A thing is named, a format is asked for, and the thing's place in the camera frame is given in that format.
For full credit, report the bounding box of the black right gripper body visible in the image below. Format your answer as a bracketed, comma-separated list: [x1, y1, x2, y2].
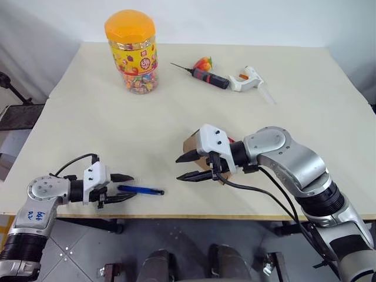
[205, 152, 233, 180]

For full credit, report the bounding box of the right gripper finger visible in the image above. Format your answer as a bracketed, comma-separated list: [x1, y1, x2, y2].
[175, 149, 201, 164]
[176, 169, 213, 182]

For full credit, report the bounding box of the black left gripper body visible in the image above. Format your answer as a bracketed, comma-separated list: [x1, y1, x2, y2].
[88, 187, 120, 209]

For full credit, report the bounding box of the brown cardboard box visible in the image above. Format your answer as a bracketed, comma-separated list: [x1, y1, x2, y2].
[183, 131, 236, 185]

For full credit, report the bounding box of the blue pen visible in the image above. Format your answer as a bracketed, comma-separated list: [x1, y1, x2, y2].
[117, 184, 165, 196]

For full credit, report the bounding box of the dark rounded shape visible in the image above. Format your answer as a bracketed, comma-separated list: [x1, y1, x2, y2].
[208, 243, 253, 282]
[137, 249, 177, 282]

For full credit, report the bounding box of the black pointed electric screwdriver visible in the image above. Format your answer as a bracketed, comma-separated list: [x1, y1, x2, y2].
[169, 62, 230, 89]

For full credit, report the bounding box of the white glue gun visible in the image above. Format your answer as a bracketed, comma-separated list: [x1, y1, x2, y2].
[228, 66, 277, 105]

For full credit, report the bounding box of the orange red toy pepper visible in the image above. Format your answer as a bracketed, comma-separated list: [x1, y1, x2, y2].
[193, 56, 213, 71]

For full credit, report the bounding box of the candy jar with orange lid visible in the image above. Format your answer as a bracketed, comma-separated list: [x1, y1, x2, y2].
[104, 9, 159, 95]

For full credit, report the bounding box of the black tripod stand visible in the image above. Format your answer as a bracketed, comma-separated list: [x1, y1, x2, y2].
[0, 72, 33, 106]

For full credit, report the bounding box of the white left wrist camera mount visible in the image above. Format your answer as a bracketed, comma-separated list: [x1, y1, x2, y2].
[83, 162, 112, 205]

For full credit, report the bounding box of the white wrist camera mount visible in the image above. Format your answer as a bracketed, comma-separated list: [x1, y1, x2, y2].
[196, 123, 240, 174]
[83, 162, 112, 205]

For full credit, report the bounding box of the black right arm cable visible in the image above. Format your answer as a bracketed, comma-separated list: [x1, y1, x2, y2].
[213, 166, 341, 270]

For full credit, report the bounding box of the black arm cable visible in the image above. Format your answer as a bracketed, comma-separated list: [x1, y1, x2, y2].
[213, 166, 341, 270]
[55, 153, 99, 177]

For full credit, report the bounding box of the black table frame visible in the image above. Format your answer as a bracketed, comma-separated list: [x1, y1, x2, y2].
[58, 217, 315, 237]

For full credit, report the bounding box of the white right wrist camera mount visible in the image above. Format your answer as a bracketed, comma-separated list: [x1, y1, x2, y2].
[196, 123, 240, 174]

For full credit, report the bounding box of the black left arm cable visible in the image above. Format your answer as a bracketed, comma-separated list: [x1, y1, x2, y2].
[55, 153, 99, 177]

